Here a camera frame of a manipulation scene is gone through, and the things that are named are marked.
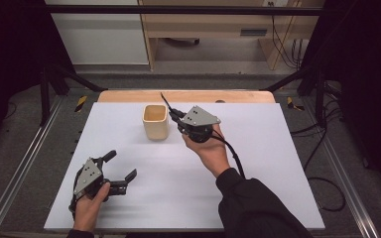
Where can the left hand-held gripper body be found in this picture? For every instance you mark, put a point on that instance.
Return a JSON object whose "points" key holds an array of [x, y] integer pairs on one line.
{"points": [[90, 177]]}

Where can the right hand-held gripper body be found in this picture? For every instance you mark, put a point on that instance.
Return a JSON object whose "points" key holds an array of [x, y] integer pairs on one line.
{"points": [[200, 120]]}

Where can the thin black brush pen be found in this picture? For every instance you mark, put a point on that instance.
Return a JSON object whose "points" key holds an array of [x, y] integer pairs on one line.
{"points": [[165, 100]]}

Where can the beige square cup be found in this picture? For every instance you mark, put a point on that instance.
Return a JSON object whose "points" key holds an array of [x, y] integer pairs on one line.
{"points": [[155, 127]]}

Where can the person's right hand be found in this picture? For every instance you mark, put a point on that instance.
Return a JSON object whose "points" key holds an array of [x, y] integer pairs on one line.
{"points": [[211, 152]]}

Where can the person's left hand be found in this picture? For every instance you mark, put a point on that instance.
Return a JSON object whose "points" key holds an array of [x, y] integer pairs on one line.
{"points": [[87, 211]]}

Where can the wooden table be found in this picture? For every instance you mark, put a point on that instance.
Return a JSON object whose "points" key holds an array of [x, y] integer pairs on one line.
{"points": [[129, 96]]}

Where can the white table board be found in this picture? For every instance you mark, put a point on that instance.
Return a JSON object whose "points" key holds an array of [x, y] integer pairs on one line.
{"points": [[178, 205]]}

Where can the black metal stand strut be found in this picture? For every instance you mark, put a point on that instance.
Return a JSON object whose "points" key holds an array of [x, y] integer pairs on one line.
{"points": [[44, 99], [320, 99]]}

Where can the light wooden desk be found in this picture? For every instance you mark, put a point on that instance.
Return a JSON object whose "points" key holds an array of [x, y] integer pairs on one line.
{"points": [[208, 24]]}

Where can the white cabinet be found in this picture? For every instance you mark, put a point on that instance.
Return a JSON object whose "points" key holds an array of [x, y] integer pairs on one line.
{"points": [[102, 36]]}

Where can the black curtain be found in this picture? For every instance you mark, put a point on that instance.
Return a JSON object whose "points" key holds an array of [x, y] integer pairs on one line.
{"points": [[10, 66], [367, 82]]}

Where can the aluminium floor rail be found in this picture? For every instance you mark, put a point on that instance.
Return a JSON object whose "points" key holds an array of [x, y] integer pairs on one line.
{"points": [[347, 185], [20, 172]]}

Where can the black horizontal frame bar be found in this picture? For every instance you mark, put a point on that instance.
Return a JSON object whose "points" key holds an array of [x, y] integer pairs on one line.
{"points": [[178, 10]]}

